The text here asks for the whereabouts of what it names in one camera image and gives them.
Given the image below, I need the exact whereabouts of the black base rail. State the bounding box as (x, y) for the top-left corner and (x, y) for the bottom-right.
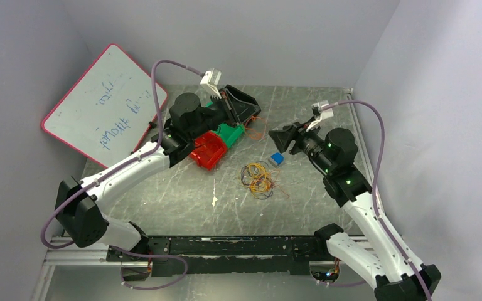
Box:
(106, 235), (335, 279)

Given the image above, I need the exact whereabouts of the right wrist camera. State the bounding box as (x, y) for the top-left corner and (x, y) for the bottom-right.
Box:
(306, 100), (334, 131)

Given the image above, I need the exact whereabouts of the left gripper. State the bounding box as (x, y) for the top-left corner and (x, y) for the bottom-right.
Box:
(188, 88), (260, 140)

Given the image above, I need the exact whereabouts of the black plastic bin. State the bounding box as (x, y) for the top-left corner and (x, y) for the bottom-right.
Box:
(219, 85), (261, 127)

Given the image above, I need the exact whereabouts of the blue eraser block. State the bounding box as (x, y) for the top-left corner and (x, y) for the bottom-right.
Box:
(267, 152), (284, 167)

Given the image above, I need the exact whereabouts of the yellow cable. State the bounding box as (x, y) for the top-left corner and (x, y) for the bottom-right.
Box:
(240, 162), (273, 194)

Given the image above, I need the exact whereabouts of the pink framed whiteboard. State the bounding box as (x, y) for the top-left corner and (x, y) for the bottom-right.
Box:
(41, 44), (156, 167)

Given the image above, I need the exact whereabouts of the red plastic bin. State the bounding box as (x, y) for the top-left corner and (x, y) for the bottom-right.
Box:
(189, 131), (228, 171)

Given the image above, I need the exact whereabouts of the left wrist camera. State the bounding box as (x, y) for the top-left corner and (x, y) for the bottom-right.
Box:
(200, 68), (222, 98)

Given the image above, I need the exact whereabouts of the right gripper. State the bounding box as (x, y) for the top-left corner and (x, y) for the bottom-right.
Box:
(268, 117), (335, 174)

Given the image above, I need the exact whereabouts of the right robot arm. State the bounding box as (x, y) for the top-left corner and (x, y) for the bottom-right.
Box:
(269, 122), (441, 300)

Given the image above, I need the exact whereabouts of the green plastic bin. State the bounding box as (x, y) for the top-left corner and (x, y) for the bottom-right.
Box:
(213, 123), (245, 149)

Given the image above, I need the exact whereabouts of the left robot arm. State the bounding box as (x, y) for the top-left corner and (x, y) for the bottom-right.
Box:
(51, 85), (260, 261)

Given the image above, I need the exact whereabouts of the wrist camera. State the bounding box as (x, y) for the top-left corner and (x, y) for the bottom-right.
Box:
(200, 68), (222, 98)
(306, 100), (334, 131)

